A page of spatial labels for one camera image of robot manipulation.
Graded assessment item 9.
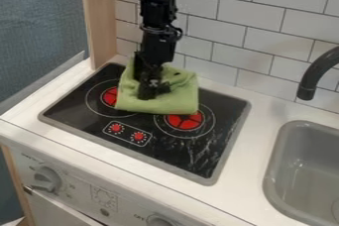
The toy stove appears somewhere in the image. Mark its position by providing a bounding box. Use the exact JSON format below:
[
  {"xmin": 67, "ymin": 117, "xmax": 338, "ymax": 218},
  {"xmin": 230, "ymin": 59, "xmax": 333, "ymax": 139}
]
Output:
[{"xmin": 37, "ymin": 61, "xmax": 254, "ymax": 186}]

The tap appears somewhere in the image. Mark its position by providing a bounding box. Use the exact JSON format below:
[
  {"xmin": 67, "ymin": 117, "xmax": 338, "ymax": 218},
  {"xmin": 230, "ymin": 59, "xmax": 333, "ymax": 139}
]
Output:
[{"xmin": 294, "ymin": 45, "xmax": 339, "ymax": 102}]

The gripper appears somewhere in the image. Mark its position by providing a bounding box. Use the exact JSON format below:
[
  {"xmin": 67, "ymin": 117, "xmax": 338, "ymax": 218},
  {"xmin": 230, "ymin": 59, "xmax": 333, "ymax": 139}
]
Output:
[{"xmin": 132, "ymin": 30, "xmax": 180, "ymax": 101}]

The green cloth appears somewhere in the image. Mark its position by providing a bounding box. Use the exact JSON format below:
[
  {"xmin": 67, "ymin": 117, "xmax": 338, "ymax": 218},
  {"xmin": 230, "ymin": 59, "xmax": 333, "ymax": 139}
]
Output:
[{"xmin": 113, "ymin": 56, "xmax": 202, "ymax": 116}]

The toy sink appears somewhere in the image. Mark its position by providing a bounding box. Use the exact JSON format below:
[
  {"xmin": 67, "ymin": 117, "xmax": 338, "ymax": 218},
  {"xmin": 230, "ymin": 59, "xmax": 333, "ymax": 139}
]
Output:
[{"xmin": 262, "ymin": 119, "xmax": 339, "ymax": 226}]

